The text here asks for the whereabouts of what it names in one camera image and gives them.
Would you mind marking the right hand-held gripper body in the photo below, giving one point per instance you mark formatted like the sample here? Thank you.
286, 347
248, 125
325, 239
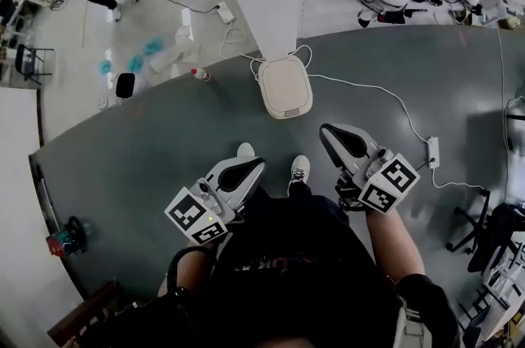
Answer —
381, 178

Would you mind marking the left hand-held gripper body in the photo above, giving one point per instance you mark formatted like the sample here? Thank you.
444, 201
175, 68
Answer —
213, 200

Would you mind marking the white trash bin with lid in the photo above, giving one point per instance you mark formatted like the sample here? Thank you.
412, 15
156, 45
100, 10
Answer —
285, 85

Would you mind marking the person's left forearm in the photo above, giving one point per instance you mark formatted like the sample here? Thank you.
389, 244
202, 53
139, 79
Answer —
193, 270

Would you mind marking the person's right forearm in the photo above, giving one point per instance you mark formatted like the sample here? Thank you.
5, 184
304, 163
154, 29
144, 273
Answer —
393, 244

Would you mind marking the white power strip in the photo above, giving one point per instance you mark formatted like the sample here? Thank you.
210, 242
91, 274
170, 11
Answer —
432, 151
225, 12

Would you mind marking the person's white left shoe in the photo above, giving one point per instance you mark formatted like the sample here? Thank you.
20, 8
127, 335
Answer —
246, 149

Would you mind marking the person's white shoe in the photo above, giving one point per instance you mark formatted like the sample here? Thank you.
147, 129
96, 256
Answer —
299, 170
246, 149

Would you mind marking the person's white right shoe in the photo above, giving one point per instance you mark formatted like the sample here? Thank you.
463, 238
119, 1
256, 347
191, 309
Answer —
299, 170

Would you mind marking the person's black clothing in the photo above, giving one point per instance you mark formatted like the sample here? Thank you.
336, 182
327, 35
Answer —
287, 268

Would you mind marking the black office chair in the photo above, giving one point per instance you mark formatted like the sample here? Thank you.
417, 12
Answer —
492, 227

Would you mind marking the clear bottle with red cap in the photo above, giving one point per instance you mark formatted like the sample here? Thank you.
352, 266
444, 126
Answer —
202, 75

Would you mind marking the red and teal container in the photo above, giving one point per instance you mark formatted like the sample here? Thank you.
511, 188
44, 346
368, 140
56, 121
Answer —
67, 239

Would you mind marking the crumpled white paper sheets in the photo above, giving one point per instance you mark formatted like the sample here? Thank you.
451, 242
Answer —
176, 51

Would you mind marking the blue crumpled cover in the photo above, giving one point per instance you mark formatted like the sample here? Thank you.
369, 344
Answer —
151, 46
135, 63
105, 67

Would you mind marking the brown wooden furniture piece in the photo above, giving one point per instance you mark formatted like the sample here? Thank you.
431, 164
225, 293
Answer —
82, 317

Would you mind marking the black folding chair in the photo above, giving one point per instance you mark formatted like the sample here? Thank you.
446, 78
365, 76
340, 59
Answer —
30, 61

